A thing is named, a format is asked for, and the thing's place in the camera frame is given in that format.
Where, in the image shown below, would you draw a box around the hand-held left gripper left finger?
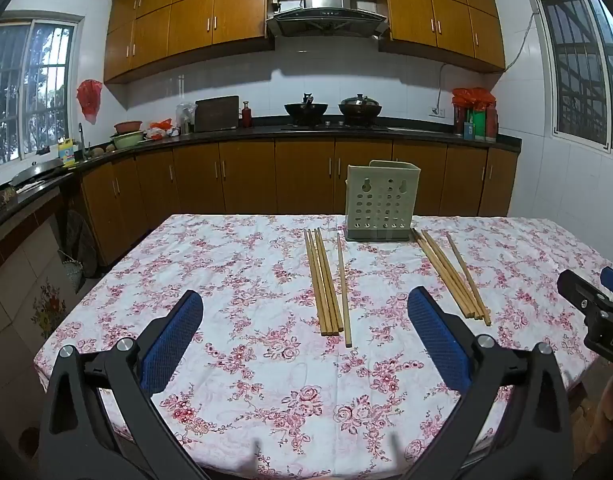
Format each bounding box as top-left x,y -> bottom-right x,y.
36,289 -> 212,480

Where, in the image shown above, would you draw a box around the green basin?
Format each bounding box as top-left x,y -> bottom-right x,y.
110,131 -> 146,150

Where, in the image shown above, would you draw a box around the black pot with lid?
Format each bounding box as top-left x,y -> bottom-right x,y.
337,93 -> 383,120

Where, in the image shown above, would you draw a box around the dark kitchen countertop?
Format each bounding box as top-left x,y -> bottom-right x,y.
0,116 -> 522,241

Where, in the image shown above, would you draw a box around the perforated green utensil holder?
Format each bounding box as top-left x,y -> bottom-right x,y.
345,160 -> 421,242

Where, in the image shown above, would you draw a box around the dark brown cutting board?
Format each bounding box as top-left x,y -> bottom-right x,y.
194,95 -> 240,132

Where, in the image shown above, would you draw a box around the red and white bag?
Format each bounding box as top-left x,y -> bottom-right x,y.
145,119 -> 180,141

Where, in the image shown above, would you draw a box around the metal pan lid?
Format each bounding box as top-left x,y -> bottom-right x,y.
10,158 -> 67,188

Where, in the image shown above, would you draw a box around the black wok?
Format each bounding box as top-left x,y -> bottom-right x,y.
284,92 -> 330,120

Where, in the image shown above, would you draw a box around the wooden base cabinets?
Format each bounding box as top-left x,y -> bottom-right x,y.
66,139 -> 519,266

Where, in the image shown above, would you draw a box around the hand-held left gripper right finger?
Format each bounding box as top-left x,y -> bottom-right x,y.
401,286 -> 574,480

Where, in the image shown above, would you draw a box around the barred window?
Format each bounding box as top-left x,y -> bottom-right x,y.
0,17 -> 82,173
529,0 -> 613,153

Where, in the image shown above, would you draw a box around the clear plastic bag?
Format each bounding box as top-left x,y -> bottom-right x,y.
175,102 -> 197,135

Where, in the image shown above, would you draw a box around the wooden wall cabinets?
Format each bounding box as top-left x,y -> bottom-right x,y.
104,0 -> 507,85

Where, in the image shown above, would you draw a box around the red floral tablecloth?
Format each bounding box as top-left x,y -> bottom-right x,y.
33,213 -> 613,480

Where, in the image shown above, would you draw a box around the bundle of wooden chopsticks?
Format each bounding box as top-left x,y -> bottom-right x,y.
317,227 -> 343,333

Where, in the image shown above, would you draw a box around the steel range hood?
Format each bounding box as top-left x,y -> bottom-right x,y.
265,0 -> 390,40

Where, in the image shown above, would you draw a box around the yellow detergent bottle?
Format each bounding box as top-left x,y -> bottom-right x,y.
57,138 -> 78,168

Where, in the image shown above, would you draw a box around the woven basket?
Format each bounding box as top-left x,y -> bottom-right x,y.
58,249 -> 87,295

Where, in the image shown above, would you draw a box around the crumpled red plastic bag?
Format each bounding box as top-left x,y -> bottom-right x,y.
452,87 -> 496,111

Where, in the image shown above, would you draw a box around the hanging red plastic bag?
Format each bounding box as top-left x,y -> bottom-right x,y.
76,79 -> 104,124

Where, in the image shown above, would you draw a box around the person's right hand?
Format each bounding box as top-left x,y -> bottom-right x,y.
589,372 -> 613,461

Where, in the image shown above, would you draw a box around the wooden chopstick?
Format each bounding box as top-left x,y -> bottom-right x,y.
420,230 -> 482,321
304,230 -> 328,336
445,232 -> 492,323
411,229 -> 472,319
423,231 -> 487,323
309,230 -> 333,336
415,229 -> 477,320
313,229 -> 338,335
337,233 -> 352,348

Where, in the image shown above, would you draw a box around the gas stove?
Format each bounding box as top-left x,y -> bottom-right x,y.
281,119 -> 389,132

